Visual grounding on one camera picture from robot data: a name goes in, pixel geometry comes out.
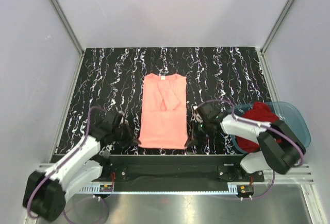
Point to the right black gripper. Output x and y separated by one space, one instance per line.
197 137

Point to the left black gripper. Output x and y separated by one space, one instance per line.
130 135

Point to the pink t shirt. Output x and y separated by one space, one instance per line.
164 112

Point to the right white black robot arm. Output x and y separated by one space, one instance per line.
279 148

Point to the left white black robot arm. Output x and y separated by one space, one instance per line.
48 191

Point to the left small controller board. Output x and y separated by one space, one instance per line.
106 188

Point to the small controller board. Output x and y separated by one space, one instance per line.
106 188
246 189

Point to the black marble pattern mat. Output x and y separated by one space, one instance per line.
112 79

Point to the right small controller board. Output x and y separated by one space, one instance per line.
246 189

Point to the blue plastic basket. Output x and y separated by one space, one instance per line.
271 111

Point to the aluminium rail profile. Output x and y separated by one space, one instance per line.
297 175

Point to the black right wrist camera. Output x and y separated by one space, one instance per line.
206 113

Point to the white slotted cable duct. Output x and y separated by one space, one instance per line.
152 189

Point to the left aluminium frame post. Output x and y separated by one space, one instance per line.
68 28

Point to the aluminium frame post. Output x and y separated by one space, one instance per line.
68 28
283 14

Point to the right aluminium frame post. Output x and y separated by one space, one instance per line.
283 14

